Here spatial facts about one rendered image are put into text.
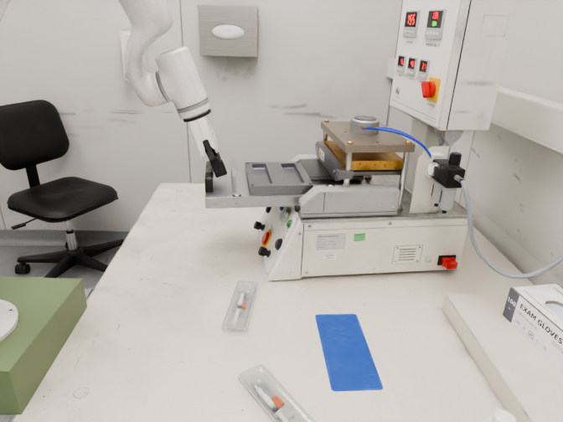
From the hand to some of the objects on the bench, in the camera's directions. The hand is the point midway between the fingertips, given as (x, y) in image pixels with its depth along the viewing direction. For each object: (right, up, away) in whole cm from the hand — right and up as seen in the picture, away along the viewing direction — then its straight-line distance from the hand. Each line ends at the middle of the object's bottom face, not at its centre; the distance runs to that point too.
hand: (219, 168), depth 116 cm
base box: (+38, -23, +14) cm, 47 cm away
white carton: (+74, -39, -29) cm, 89 cm away
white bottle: (+47, -53, -52) cm, 88 cm away
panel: (+10, -23, +12) cm, 27 cm away
